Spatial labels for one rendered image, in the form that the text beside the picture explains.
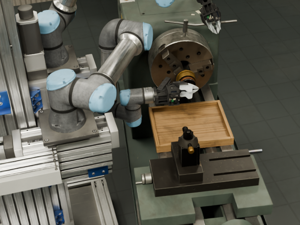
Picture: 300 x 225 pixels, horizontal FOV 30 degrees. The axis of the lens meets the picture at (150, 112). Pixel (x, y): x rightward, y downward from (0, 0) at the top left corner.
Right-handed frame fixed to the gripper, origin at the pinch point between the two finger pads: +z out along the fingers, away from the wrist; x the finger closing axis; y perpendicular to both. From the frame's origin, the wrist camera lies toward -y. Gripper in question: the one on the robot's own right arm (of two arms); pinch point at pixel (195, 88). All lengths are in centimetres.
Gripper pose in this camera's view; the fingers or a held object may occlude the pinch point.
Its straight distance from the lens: 261.3
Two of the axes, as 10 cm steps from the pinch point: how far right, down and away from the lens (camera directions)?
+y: 1.3, 6.1, -7.9
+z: 9.9, -1.0, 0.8
